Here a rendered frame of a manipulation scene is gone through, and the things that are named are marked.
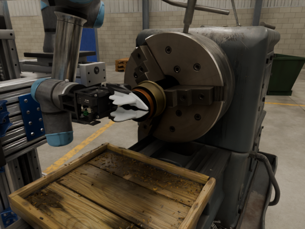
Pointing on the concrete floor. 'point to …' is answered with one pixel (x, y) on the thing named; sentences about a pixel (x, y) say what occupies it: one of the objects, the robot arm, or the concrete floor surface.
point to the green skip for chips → (284, 74)
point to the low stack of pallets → (121, 64)
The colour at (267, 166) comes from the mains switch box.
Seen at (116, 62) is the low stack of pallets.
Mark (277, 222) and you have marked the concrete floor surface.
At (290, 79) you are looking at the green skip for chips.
